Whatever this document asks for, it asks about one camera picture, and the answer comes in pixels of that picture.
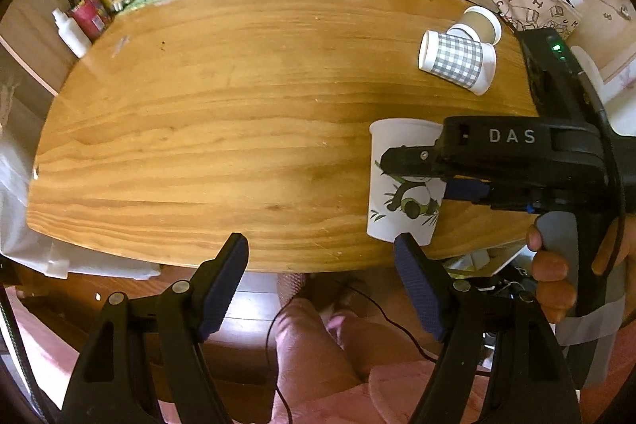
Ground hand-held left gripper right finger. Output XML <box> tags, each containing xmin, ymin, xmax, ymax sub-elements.
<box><xmin>394</xmin><ymin>232</ymin><xmax>583</xmax><ymax>424</ymax></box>

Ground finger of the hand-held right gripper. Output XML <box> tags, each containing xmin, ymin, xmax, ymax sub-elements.
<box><xmin>443</xmin><ymin>177</ymin><xmax>543</xmax><ymax>212</ymax></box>
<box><xmin>380</xmin><ymin>144</ymin><xmax>449</xmax><ymax>181</ymax></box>

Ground plain white cup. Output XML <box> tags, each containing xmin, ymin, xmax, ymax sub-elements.
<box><xmin>446</xmin><ymin>5</ymin><xmax>504</xmax><ymax>46</ymax></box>

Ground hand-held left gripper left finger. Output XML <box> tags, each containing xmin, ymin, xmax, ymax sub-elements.
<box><xmin>60</xmin><ymin>233</ymin><xmax>250</xmax><ymax>424</ymax></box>

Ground white plastic bottle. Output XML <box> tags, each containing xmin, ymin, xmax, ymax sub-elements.
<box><xmin>52</xmin><ymin>8</ymin><xmax>93</xmax><ymax>59</ymax></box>

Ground person's right hand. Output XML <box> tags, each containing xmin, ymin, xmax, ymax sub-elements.
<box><xmin>525</xmin><ymin>213</ymin><xmax>628</xmax><ymax>324</ymax></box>

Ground white panda print cup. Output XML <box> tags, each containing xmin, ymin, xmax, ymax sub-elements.
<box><xmin>366</xmin><ymin>118</ymin><xmax>449</xmax><ymax>247</ymax></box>

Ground red box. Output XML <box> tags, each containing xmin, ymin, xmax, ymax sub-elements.
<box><xmin>68</xmin><ymin>0</ymin><xmax>113</xmax><ymax>41</ymax></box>

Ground white cloth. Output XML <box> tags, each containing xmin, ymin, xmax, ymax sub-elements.
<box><xmin>0</xmin><ymin>76</ymin><xmax>162</xmax><ymax>282</ymax></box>

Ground grey checkered white cup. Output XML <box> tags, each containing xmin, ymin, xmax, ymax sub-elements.
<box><xmin>418</xmin><ymin>29</ymin><xmax>498</xmax><ymax>96</ymax></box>

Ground person's legs in pink pants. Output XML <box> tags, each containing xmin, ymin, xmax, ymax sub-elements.
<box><xmin>272</xmin><ymin>296</ymin><xmax>500</xmax><ymax>424</ymax></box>

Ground thin black floor cable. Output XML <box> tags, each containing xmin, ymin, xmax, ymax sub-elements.
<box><xmin>266</xmin><ymin>277</ymin><xmax>490</xmax><ymax>424</ymax></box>

